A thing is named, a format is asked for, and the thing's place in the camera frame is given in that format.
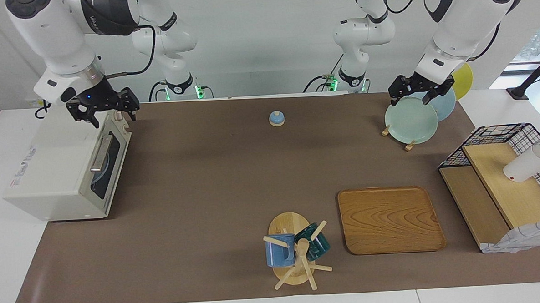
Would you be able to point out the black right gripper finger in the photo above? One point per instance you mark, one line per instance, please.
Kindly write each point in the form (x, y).
(86, 114)
(131, 103)

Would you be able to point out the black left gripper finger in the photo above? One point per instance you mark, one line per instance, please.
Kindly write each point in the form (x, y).
(440, 91)
(396, 90)

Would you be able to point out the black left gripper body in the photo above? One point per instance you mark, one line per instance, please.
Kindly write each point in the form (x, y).
(420, 85)

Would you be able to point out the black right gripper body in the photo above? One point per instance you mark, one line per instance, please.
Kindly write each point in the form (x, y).
(101, 97)

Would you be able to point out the oven door with glass window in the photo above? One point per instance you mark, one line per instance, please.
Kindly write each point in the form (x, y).
(115, 167)

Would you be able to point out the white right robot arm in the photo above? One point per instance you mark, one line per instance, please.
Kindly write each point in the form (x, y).
(55, 38)

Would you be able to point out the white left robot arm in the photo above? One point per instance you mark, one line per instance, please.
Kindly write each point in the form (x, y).
(465, 20)

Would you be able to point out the white toaster oven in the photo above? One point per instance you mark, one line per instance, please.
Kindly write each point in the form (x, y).
(52, 170)

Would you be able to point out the large light blue plate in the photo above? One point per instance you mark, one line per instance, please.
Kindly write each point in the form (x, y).
(446, 107)

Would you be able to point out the yellow plate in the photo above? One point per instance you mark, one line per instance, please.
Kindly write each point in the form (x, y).
(463, 77)

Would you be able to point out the pale green plate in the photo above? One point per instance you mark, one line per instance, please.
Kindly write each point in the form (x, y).
(410, 122)

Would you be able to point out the wooden plate rack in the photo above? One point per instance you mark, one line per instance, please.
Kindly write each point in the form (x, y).
(409, 146)

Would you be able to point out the black pole stand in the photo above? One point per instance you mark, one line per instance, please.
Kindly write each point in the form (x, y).
(533, 76)

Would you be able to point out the grey framed window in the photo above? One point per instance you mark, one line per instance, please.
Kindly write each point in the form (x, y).
(538, 39)

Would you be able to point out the white cup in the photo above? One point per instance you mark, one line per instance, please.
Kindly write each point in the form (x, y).
(523, 167)

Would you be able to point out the brown table mat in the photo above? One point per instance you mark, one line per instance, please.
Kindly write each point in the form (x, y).
(208, 195)

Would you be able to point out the wooden two-tier shelf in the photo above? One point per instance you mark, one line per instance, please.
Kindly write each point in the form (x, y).
(504, 196)

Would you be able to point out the small blue bell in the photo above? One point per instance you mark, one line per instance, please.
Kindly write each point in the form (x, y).
(277, 119)

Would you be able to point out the wooden serving tray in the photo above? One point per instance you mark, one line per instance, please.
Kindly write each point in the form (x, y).
(389, 219)

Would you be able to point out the white marbled cloth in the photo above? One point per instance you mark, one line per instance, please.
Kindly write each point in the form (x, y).
(520, 238)

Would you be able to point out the wooden mug tree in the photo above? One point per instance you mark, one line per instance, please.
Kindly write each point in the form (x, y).
(287, 223)

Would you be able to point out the dark green mug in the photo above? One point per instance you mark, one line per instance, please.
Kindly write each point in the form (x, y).
(319, 247)

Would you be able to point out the blue mug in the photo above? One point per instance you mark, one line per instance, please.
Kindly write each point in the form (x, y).
(277, 256)

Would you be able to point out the white wall socket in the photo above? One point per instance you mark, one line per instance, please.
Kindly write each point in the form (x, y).
(34, 103)

